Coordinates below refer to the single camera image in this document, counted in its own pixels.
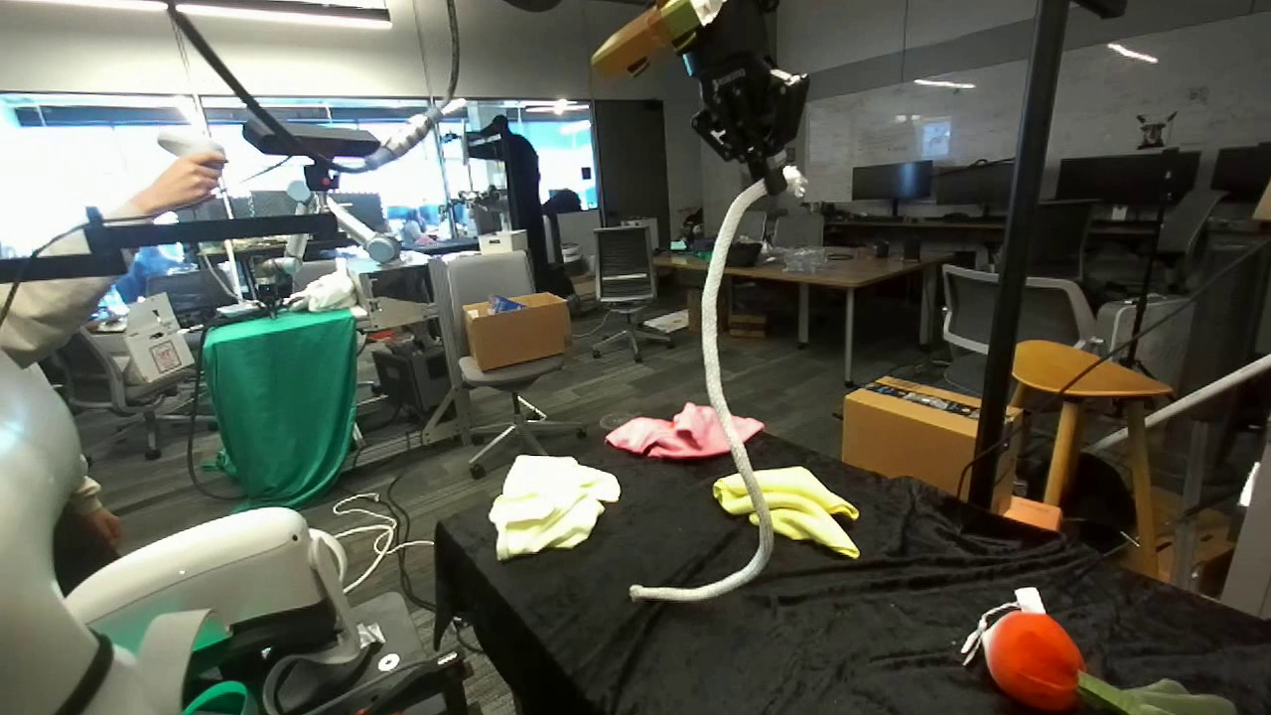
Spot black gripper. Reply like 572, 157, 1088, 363
688, 0, 813, 190

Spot white rope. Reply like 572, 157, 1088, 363
629, 157, 813, 609

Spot pink cloth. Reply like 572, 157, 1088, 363
603, 401, 770, 463

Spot orange plush toy green leaves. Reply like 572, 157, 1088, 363
957, 584, 1243, 715

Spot white VR controller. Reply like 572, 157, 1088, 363
153, 128, 230, 168

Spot light sleeved right forearm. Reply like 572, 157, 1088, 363
0, 190, 152, 364

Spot person right hand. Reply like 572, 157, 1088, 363
125, 143, 230, 217

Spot person left hand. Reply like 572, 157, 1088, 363
71, 498, 131, 556

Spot wooden office desk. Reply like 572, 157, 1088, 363
650, 242, 944, 389

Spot black computer monitor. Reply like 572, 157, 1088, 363
851, 157, 938, 209
1206, 139, 1271, 202
934, 157, 1024, 213
1054, 149, 1203, 209

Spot grey office chair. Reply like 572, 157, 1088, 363
589, 217, 680, 364
429, 250, 589, 482

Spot white office chair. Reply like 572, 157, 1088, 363
938, 258, 1105, 357

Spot black hanging jacket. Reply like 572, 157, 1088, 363
462, 116, 552, 295

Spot cardboard box with black tape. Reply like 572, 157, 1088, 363
836, 375, 1024, 499

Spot small plain cardboard box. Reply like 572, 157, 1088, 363
462, 290, 577, 375

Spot yellow cloth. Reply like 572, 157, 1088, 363
709, 463, 864, 563

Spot wooden stool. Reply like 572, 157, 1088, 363
1007, 339, 1178, 559

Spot cream white cloth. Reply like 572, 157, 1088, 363
486, 453, 629, 563

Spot black velvet table cloth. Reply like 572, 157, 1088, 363
434, 429, 1271, 715

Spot silver aluminium pole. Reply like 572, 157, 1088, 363
1085, 351, 1271, 459

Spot green cloth covered stand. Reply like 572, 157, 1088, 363
197, 304, 364, 507

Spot black base mounting hardware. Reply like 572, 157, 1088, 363
253, 629, 467, 715

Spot gold wrist camera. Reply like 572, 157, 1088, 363
589, 0, 730, 81

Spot black stereo camera bar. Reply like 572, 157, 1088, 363
237, 116, 384, 168

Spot white floor cable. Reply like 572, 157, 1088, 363
309, 490, 442, 559

